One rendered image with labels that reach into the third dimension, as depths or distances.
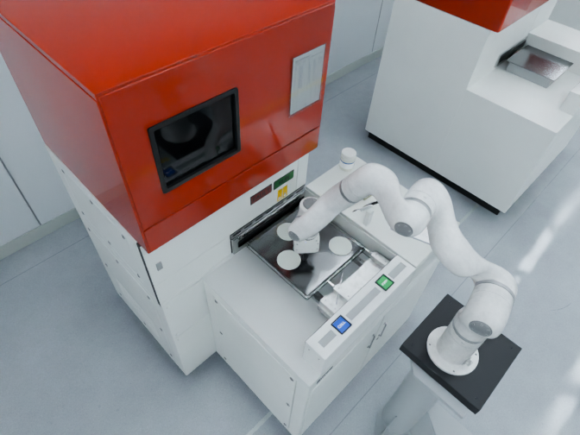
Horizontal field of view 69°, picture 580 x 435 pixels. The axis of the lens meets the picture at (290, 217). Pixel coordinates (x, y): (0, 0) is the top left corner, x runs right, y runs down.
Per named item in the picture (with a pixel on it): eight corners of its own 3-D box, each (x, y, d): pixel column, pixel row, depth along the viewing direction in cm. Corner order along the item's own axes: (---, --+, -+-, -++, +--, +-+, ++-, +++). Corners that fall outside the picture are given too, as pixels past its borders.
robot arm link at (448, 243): (480, 327, 136) (494, 291, 145) (516, 324, 126) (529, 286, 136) (387, 208, 127) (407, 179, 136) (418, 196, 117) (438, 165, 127)
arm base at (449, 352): (488, 358, 159) (510, 336, 145) (453, 386, 151) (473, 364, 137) (450, 318, 169) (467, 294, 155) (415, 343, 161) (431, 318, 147)
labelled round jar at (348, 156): (336, 167, 208) (338, 151, 201) (345, 160, 212) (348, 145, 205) (347, 173, 205) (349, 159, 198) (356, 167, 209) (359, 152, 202)
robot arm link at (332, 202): (345, 221, 131) (296, 249, 156) (368, 191, 141) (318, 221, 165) (325, 200, 130) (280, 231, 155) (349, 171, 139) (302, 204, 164)
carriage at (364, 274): (317, 309, 170) (318, 305, 167) (373, 257, 188) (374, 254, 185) (331, 322, 166) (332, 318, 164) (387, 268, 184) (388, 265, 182)
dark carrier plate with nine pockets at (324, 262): (249, 244, 183) (249, 243, 183) (304, 204, 200) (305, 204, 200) (306, 295, 168) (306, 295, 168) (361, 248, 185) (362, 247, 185)
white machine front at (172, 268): (158, 303, 171) (135, 242, 141) (299, 203, 211) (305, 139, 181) (162, 308, 170) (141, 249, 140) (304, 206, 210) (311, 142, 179)
